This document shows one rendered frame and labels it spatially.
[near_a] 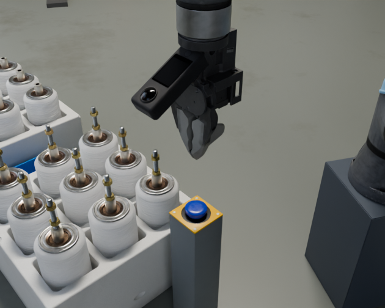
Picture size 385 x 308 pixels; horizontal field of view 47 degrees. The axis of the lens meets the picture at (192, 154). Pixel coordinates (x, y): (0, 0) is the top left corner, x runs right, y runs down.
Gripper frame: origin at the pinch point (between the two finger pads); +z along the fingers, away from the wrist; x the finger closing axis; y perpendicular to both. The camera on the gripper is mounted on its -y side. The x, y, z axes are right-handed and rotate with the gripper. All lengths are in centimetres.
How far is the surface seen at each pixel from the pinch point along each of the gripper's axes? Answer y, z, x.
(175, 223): -3.2, 14.5, 1.1
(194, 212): -1.0, 11.6, -1.5
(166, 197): 3.7, 19.9, 12.2
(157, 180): 4.2, 17.6, 15.6
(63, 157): -5.5, 19.1, 38.3
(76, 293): -20.9, 26.7, 9.2
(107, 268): -13.5, 26.5, 10.1
